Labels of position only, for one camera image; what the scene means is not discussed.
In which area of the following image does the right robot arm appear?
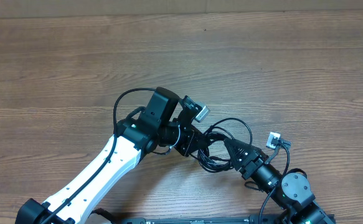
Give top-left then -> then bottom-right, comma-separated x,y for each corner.
224,137 -> 336,224

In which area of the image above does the black usb cable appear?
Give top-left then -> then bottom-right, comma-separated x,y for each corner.
189,117 -> 253,174

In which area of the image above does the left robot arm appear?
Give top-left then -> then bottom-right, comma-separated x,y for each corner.
15,87 -> 210,224

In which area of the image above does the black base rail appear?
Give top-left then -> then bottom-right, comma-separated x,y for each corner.
115,213 -> 283,224

